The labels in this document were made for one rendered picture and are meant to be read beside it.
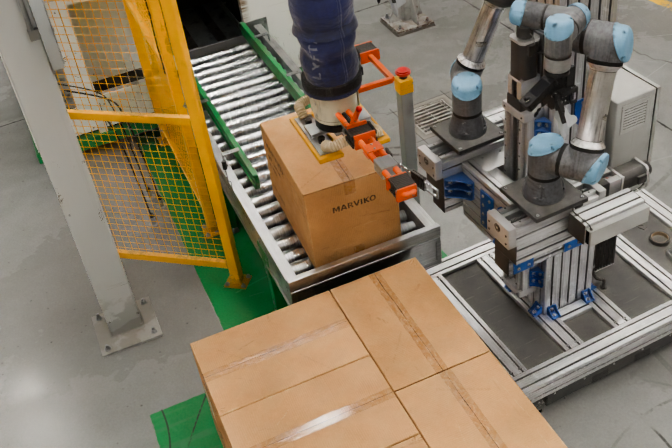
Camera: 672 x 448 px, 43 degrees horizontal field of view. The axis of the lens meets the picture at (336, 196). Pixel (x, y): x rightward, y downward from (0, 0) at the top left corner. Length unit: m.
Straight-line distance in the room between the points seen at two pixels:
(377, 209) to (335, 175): 0.24
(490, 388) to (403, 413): 0.32
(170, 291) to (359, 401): 1.68
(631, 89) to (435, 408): 1.38
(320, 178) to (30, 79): 1.19
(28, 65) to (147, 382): 1.54
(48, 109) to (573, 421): 2.48
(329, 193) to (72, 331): 1.69
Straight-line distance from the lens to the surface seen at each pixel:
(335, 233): 3.54
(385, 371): 3.21
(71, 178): 3.80
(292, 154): 3.61
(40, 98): 3.60
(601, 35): 2.88
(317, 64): 3.09
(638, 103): 3.38
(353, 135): 3.04
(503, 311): 3.87
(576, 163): 2.97
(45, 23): 3.43
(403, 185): 2.77
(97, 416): 4.09
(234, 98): 4.91
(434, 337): 3.31
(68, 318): 4.59
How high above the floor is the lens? 2.98
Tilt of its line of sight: 37 degrees down
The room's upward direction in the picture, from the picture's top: 8 degrees counter-clockwise
